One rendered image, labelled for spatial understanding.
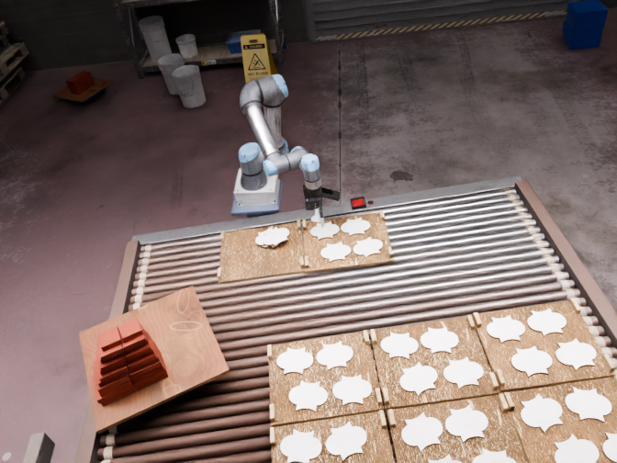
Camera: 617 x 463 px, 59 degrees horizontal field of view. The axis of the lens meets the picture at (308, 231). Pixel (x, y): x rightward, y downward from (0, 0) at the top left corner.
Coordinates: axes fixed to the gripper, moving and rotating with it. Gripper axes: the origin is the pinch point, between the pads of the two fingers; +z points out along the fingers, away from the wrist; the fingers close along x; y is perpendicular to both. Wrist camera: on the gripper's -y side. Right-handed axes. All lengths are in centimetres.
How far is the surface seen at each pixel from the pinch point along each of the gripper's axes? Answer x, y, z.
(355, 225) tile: -0.5, -15.5, 8.1
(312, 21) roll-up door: -456, -9, 75
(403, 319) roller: 58, -29, 11
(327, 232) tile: 2.2, -1.1, 8.1
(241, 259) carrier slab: 12.6, 41.2, 9.0
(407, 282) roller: 38, -34, 11
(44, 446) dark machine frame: 103, 107, 3
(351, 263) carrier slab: 24.1, -10.6, 9.0
